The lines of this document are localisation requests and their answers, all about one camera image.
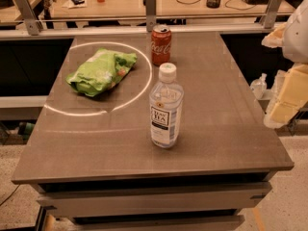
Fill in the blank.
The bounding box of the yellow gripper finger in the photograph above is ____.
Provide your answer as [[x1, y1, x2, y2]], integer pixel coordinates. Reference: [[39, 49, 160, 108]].
[[261, 23, 287, 48], [264, 64, 308, 129]]

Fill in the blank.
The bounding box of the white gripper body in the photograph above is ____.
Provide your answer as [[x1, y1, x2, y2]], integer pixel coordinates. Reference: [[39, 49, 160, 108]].
[[282, 0, 308, 64]]

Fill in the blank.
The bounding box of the clear plastic tea bottle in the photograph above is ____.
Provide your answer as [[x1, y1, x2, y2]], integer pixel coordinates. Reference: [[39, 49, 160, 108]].
[[149, 63, 184, 148]]

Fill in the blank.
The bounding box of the clear sanitizer bottle left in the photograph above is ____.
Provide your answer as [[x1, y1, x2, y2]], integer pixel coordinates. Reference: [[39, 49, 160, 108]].
[[250, 73, 267, 99]]

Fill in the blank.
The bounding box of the black mesh cup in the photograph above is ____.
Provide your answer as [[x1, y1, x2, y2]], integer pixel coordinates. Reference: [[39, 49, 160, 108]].
[[206, 0, 221, 9]]

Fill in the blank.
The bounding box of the red Coca-Cola can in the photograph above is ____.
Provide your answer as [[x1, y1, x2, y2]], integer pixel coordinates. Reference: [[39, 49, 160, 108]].
[[151, 24, 171, 65]]

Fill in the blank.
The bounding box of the green chip bag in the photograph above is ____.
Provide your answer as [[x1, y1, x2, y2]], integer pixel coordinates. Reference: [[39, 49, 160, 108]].
[[65, 48, 138, 97]]

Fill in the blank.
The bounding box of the grey cabinet drawer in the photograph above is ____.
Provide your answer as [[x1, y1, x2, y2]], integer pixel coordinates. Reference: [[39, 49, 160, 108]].
[[38, 182, 271, 218]]

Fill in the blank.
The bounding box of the metal railing frame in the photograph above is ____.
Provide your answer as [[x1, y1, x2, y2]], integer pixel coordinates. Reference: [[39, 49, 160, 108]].
[[0, 0, 308, 40]]

